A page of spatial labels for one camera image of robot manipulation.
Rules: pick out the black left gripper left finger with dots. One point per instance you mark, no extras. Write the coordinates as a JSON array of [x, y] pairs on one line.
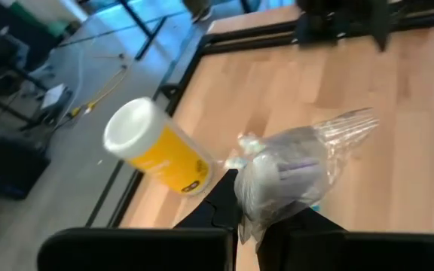
[[220, 207]]

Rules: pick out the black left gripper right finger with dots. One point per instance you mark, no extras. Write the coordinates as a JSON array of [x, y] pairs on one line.
[[296, 229]]

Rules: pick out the purple toothbrush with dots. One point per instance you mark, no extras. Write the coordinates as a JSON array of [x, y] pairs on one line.
[[296, 173]]

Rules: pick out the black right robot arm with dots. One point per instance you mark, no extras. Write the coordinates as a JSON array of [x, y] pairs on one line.
[[337, 22]]

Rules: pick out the yellow wipes canister white lid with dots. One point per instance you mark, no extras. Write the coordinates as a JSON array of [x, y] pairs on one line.
[[156, 147]]

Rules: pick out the yellow power plug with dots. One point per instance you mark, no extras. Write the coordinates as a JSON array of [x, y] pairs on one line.
[[77, 110]]

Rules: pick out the black floor beam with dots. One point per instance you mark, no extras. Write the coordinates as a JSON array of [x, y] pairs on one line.
[[147, 30]]

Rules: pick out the white paper sheet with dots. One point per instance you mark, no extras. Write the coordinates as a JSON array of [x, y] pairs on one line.
[[53, 96]]

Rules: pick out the black computer tower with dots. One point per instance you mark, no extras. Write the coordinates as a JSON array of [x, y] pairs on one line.
[[10, 165]]

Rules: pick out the black desk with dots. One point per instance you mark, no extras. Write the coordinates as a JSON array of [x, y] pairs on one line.
[[2, 67]]

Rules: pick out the black frame clamp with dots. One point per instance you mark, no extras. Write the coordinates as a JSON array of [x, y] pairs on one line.
[[168, 90]]

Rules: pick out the black aluminium table frame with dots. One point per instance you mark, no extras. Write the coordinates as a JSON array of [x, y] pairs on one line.
[[187, 75]]

